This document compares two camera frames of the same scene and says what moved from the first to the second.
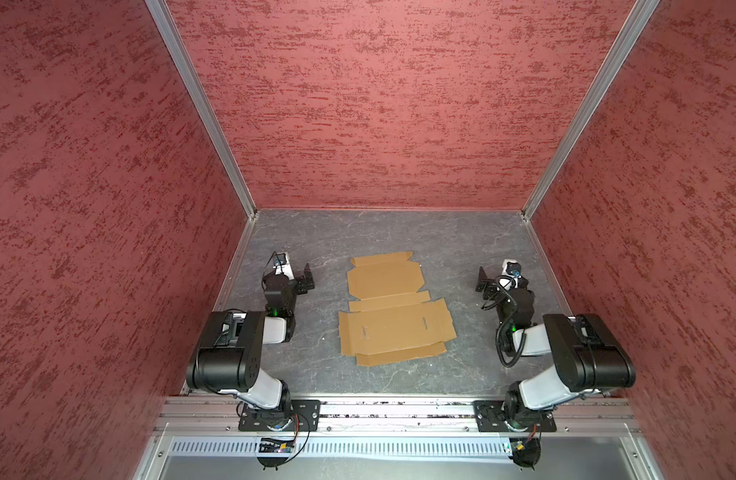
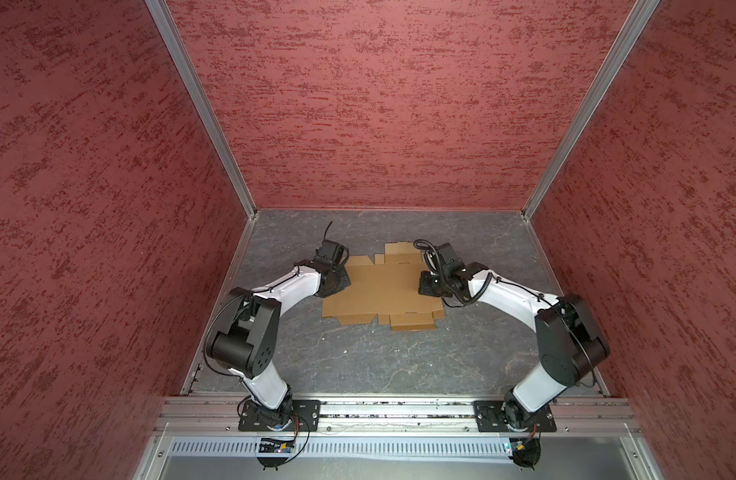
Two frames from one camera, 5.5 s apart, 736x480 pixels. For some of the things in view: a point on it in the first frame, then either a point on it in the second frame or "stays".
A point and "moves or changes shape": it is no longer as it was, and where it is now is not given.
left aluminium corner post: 176,39 stays
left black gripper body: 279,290 -> 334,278
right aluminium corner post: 640,14 stays
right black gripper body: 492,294 -> 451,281
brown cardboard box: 391,319 moves or changes shape
